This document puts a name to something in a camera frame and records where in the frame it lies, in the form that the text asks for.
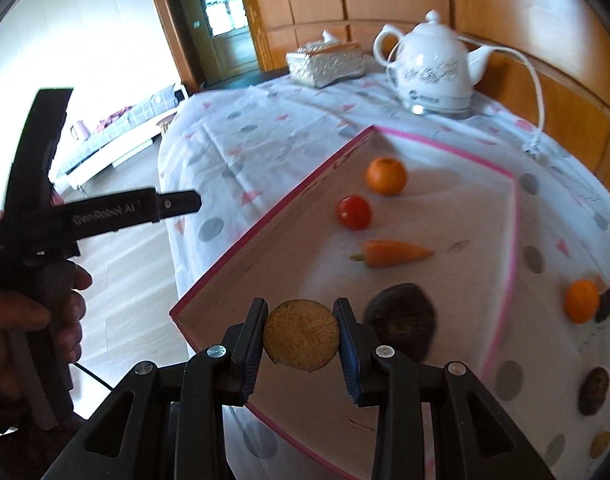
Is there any white floral electric kettle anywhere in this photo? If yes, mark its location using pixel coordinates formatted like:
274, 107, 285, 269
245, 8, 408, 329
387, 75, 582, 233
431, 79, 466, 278
372, 9, 496, 116

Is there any brown oval fruit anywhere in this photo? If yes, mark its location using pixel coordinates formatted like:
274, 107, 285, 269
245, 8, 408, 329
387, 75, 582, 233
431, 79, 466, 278
578, 366, 610, 417

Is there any white patterned tablecloth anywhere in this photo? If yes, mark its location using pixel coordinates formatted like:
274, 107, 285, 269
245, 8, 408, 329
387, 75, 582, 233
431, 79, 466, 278
157, 67, 610, 480

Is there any white kettle power cable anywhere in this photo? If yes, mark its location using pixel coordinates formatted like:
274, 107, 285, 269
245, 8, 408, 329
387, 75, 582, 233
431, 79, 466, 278
460, 37, 546, 156

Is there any black cable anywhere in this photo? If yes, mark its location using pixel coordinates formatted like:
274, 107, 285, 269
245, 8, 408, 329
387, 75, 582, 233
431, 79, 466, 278
72, 361, 112, 392

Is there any small pale yellow fruit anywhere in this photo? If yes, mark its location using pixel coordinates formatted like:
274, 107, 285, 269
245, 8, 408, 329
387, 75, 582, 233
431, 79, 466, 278
589, 431, 610, 460

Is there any orange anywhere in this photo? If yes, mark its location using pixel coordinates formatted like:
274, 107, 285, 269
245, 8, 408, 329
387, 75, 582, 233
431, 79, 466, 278
364, 156, 407, 197
564, 279, 601, 325

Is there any round tan cut fruit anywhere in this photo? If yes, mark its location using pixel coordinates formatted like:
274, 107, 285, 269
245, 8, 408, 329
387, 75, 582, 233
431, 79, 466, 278
262, 299, 342, 373

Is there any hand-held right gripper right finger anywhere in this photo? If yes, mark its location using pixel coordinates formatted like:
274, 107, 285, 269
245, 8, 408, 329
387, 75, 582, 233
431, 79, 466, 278
332, 298, 558, 480

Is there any dark brown passion fruit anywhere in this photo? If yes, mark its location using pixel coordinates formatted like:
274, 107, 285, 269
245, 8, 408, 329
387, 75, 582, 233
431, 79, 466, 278
362, 282, 438, 361

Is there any wooden glazed door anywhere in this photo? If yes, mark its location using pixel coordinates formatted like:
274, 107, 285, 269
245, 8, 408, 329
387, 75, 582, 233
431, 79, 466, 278
192, 0, 261, 76

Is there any person's left hand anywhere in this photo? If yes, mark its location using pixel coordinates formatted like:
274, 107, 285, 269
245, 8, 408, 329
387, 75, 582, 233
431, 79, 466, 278
0, 260, 93, 411

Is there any dark brown chocolate piece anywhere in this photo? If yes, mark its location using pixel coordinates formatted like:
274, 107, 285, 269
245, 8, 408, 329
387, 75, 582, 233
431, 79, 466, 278
594, 285, 610, 322

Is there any red tomato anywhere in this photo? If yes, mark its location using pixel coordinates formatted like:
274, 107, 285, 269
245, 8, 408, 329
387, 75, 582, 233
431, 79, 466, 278
335, 195, 373, 232

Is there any silver ornate tissue box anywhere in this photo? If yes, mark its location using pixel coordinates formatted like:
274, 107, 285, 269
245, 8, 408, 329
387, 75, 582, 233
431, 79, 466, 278
285, 30, 366, 88

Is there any pink-edged cardboard tray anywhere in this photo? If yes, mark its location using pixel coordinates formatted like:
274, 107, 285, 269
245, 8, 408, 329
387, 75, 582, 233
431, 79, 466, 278
169, 125, 521, 480

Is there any bed with blue bedding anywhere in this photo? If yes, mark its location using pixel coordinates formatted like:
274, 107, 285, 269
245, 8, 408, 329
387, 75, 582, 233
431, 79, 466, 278
50, 82, 186, 191

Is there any small orange carrot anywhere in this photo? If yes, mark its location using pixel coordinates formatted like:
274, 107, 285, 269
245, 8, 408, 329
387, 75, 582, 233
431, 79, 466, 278
349, 239, 434, 268

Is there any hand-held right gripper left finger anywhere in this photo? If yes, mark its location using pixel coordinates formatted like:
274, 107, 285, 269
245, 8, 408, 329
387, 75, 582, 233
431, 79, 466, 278
40, 298, 269, 480

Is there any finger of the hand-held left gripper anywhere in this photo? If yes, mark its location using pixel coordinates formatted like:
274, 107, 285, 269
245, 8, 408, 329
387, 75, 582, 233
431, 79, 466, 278
152, 188, 202, 222

